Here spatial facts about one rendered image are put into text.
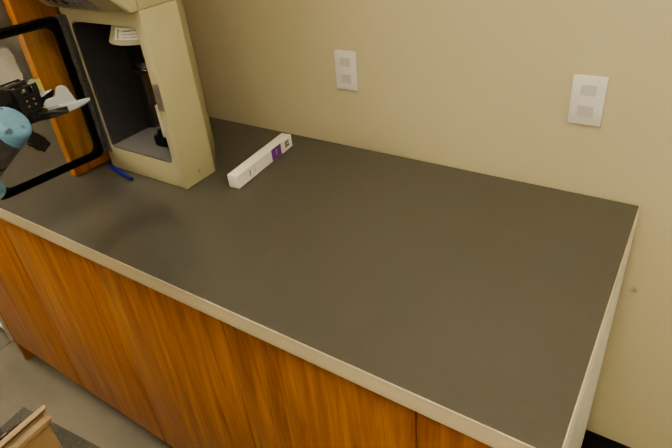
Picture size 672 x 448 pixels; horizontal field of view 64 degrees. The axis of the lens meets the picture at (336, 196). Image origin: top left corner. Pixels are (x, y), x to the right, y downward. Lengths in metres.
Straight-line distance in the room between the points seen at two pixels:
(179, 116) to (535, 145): 0.89
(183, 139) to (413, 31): 0.65
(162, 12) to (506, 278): 0.97
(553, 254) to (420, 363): 0.40
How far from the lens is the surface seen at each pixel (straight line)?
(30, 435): 0.74
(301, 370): 1.11
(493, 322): 1.02
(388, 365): 0.94
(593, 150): 1.38
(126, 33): 1.48
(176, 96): 1.44
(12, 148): 1.17
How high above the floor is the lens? 1.65
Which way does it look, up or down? 31 degrees down
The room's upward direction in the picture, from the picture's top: 6 degrees counter-clockwise
